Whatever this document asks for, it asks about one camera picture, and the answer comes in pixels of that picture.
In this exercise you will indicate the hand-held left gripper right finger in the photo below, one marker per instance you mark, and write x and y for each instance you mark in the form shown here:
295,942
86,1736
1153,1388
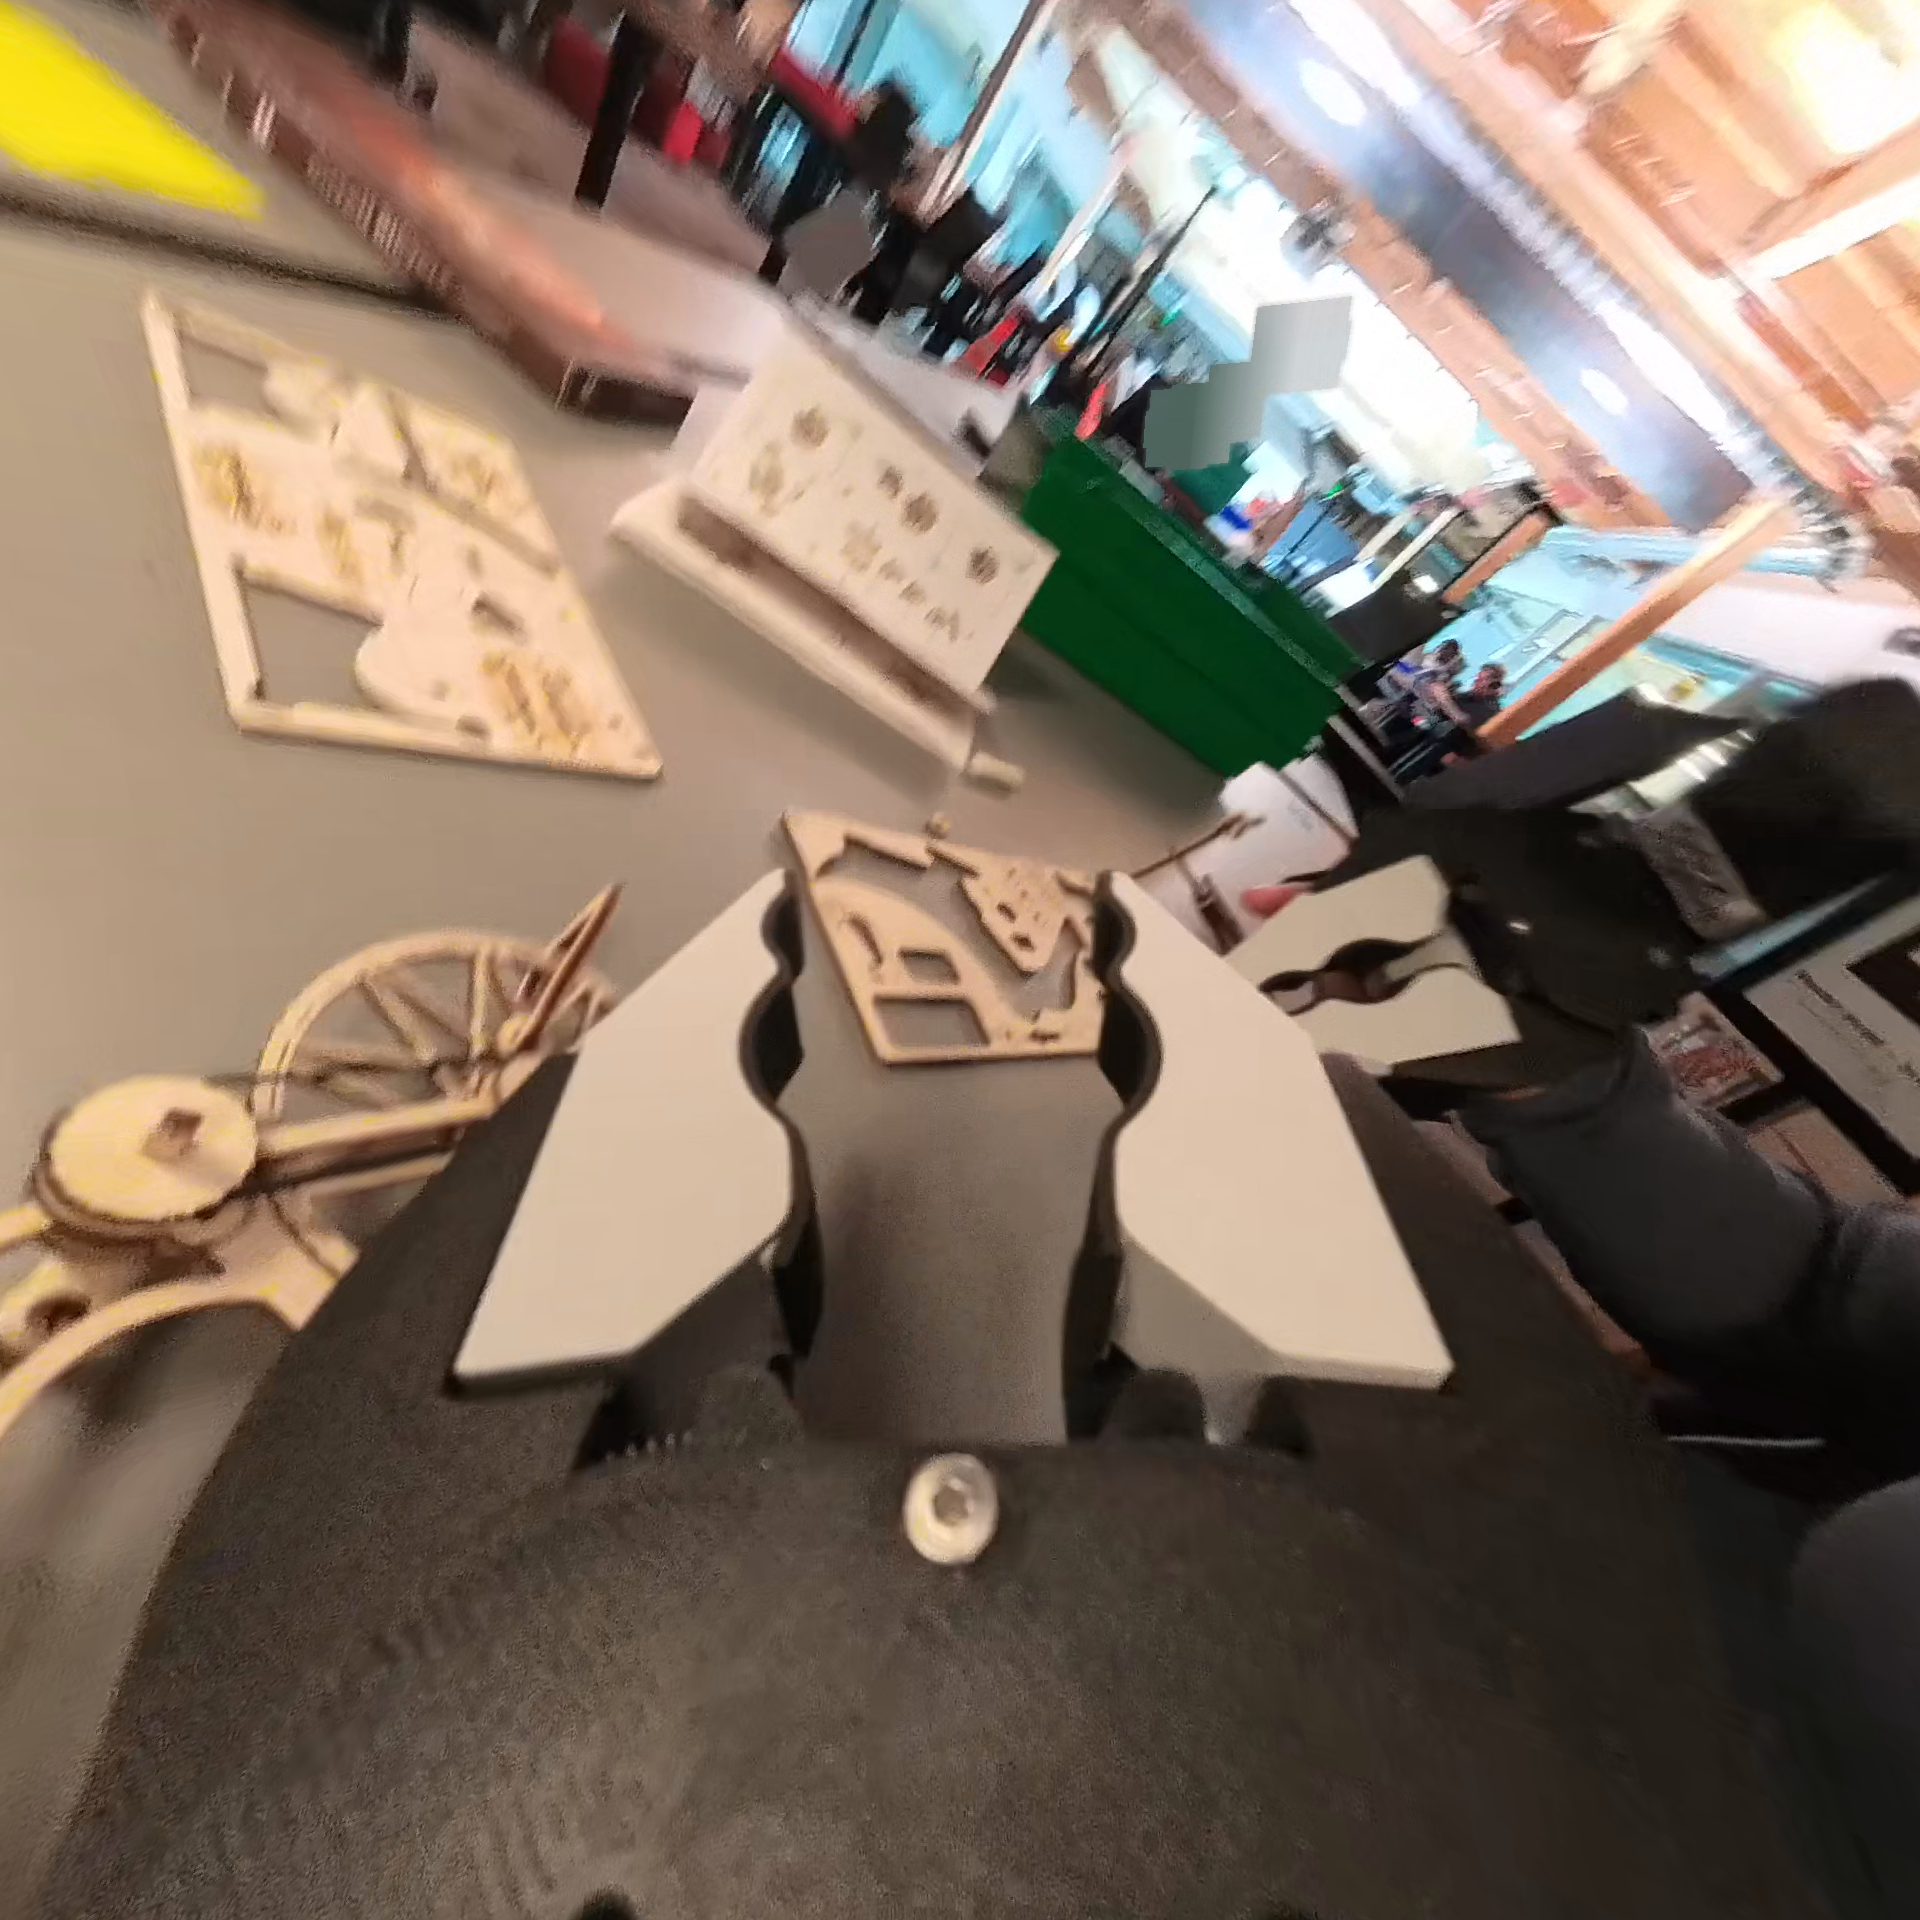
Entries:
1261,1184

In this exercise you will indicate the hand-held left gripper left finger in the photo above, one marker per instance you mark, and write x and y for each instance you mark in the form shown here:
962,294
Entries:
629,1170

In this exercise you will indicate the green plastic crate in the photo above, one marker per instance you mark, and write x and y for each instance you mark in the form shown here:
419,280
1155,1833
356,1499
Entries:
1172,600

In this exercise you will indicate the dark brown product box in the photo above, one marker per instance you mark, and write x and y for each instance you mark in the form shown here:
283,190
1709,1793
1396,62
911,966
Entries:
495,253

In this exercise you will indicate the yellow paper sheet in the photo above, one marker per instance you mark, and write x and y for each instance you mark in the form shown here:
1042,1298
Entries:
91,118

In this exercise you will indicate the wooden wheel model assembly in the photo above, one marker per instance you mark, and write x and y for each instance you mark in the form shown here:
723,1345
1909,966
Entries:
135,1155

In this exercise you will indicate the person's right forearm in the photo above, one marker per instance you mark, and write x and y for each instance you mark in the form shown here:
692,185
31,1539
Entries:
1724,1230

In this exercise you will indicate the black framed print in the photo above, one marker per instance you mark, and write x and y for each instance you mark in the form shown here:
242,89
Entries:
1845,1019

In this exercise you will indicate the small cut-out wooden parts sheet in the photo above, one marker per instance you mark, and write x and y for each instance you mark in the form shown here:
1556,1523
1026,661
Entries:
901,961

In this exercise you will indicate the large wooden parts sheet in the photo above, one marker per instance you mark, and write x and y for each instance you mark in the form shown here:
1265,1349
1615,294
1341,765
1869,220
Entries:
436,600

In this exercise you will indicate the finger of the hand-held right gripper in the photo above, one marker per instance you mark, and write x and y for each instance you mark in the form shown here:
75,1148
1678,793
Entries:
1372,900
1426,1013

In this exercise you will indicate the white instruction booklet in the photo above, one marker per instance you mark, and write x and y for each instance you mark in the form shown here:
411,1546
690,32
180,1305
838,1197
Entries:
869,509

